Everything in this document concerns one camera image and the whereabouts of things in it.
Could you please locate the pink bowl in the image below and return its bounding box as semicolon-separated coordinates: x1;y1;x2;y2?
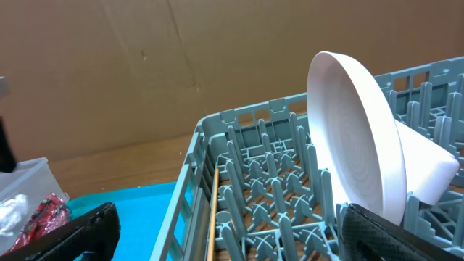
395;120;460;205

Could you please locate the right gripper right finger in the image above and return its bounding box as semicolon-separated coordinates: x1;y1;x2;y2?
341;204;461;261

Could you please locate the grey dishwasher rack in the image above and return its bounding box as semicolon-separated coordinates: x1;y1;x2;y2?
151;57;463;260

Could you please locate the wooden chopstick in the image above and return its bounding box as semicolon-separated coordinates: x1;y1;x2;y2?
207;168;220;261

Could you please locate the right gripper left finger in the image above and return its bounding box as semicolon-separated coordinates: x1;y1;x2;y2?
1;202;120;261

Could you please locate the white tissue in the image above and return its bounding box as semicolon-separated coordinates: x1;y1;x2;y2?
1;194;29;237

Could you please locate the red snack wrapper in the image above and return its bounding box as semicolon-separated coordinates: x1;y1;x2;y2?
4;193;71;254

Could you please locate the clear plastic bin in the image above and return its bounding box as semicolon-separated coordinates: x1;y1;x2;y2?
1;157;69;253

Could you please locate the white round plate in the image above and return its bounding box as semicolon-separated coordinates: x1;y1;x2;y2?
307;51;407;225

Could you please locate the teal serving tray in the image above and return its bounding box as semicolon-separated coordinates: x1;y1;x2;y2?
67;182;176;260

